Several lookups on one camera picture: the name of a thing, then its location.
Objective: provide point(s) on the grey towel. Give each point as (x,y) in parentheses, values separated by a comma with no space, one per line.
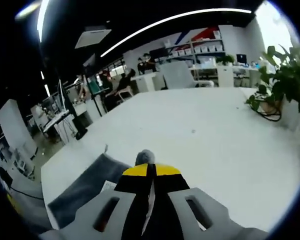
(90,180)

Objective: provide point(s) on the small black round device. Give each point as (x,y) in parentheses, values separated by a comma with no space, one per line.
(81,134)

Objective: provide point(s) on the white laptop stand cart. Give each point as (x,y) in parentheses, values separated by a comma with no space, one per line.
(61,135)

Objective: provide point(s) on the white plastic chair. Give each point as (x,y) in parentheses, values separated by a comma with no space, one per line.
(126,94)

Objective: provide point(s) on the white desk cabinet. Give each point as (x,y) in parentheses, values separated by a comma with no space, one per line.
(143,83)
(225,77)

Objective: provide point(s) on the green screen panel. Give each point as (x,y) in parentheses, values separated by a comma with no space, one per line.
(94,85)

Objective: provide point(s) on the white mesh office chair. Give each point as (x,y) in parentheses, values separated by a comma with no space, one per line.
(177,73)

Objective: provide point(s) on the white partition panel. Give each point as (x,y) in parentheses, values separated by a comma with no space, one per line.
(15,125)

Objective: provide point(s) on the small green desk plant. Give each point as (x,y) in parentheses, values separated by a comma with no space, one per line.
(226,60)

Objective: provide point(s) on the shelf with white boxes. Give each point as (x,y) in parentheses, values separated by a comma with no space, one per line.
(197,48)

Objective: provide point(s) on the black computer monitor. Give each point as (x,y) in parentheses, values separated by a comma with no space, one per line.
(241,58)

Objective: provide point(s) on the ceiling air conditioner unit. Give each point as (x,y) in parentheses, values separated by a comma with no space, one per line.
(92,38)

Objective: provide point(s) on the green potted plant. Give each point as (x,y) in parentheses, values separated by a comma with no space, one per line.
(287,80)

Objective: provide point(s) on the long ceiling light strip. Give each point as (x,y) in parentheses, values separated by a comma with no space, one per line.
(43,17)
(165,21)

